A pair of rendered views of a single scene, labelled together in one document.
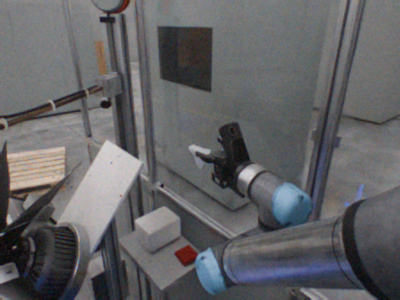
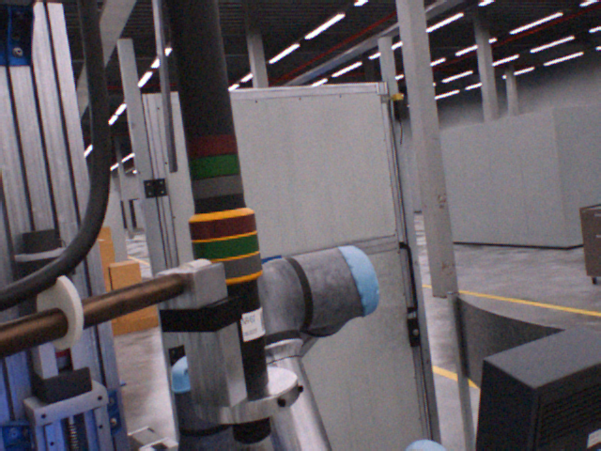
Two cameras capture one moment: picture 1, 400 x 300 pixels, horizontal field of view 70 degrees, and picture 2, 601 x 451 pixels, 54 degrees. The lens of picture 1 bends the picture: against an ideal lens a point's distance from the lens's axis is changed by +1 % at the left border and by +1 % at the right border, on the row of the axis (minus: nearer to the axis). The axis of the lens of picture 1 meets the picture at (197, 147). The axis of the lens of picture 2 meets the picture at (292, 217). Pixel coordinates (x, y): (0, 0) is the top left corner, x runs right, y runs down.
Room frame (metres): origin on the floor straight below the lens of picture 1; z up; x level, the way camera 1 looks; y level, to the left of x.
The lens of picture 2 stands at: (0.88, 0.64, 1.59)
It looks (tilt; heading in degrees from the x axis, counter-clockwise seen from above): 3 degrees down; 195
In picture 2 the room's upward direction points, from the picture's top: 8 degrees counter-clockwise
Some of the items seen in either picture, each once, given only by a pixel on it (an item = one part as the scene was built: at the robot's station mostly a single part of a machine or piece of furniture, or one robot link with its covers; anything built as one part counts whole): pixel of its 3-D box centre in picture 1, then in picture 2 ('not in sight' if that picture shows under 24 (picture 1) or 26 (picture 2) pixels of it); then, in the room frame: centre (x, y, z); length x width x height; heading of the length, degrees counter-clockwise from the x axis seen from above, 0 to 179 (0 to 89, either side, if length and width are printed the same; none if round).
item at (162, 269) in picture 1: (161, 250); not in sight; (0.97, 0.16, 0.85); 0.36 x 0.24 x 0.03; 41
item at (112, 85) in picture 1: (108, 85); not in sight; (1.13, 0.35, 1.54); 0.10 x 0.07 x 0.09; 166
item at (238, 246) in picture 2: not in sight; (225, 245); (0.52, 0.50, 1.56); 0.04 x 0.04 x 0.01
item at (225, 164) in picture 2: not in sight; (214, 167); (0.52, 0.50, 1.61); 0.03 x 0.03 x 0.01
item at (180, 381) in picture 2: not in sight; (205, 385); (-0.22, 0.12, 1.20); 0.13 x 0.12 x 0.14; 130
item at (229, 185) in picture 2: not in sight; (217, 187); (0.52, 0.50, 1.60); 0.03 x 0.03 x 0.01
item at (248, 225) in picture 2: not in sight; (223, 225); (0.52, 0.50, 1.57); 0.04 x 0.04 x 0.01
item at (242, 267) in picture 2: not in sight; (228, 265); (0.52, 0.50, 1.54); 0.04 x 0.04 x 0.01
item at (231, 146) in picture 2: not in sight; (211, 147); (0.52, 0.50, 1.62); 0.03 x 0.03 x 0.01
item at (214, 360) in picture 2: not in sight; (229, 334); (0.53, 0.50, 1.50); 0.09 x 0.07 x 0.10; 166
